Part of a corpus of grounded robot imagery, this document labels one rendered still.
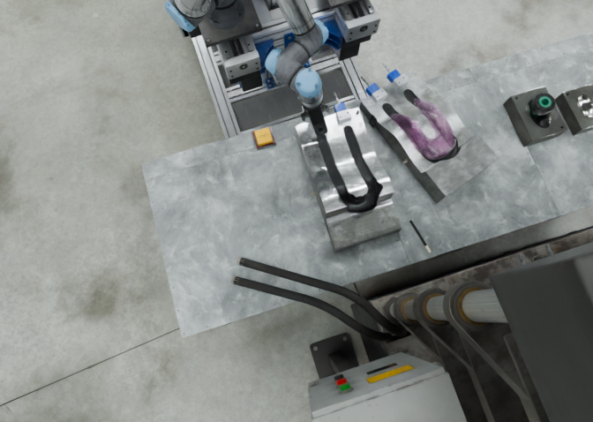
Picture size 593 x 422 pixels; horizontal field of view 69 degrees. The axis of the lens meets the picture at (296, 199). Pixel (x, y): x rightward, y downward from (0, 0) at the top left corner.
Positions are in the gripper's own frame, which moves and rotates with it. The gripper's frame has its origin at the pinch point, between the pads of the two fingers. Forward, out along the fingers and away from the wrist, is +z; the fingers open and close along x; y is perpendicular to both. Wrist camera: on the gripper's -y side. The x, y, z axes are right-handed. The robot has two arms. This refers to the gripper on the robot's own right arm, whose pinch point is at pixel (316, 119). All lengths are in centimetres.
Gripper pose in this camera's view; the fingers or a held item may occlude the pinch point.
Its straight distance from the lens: 164.6
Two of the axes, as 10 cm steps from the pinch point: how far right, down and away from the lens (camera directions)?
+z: 1.0, 0.9, 9.9
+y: -3.1, -9.5, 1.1
